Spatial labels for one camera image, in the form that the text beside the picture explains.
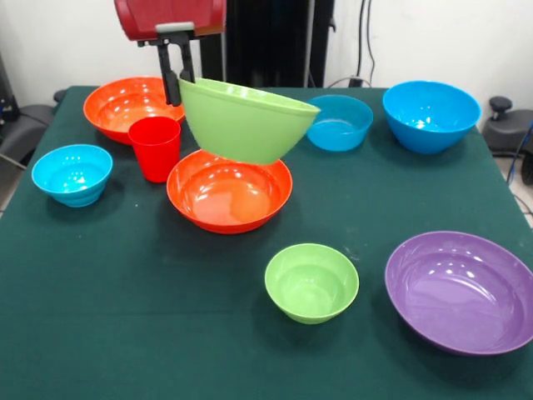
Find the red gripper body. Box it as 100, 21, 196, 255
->
113, 0, 228, 48

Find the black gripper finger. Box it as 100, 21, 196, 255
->
157, 43, 182, 108
177, 41, 197, 83

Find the large green bowl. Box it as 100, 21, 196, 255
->
177, 77, 321, 165

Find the orange bowl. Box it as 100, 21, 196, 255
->
166, 148, 294, 235
82, 75, 187, 146

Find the small green bowl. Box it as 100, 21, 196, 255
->
264, 243, 360, 325

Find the purple bowl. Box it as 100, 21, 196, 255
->
384, 231, 533, 356

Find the red cup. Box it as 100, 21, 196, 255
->
127, 116, 182, 183

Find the small blue ribbed bowl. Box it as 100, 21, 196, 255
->
31, 143, 114, 208

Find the translucent blue straight-sided bowl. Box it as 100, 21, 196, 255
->
306, 94, 375, 153

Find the dark green tablecloth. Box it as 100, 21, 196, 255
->
0, 85, 533, 400

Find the large blue bowl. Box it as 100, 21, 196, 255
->
381, 80, 482, 156

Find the black pedestal leg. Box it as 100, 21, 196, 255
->
482, 96, 533, 153
0, 88, 67, 168

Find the black wall cable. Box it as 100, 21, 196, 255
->
356, 0, 378, 87

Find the blue cable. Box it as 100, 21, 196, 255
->
506, 120, 533, 187

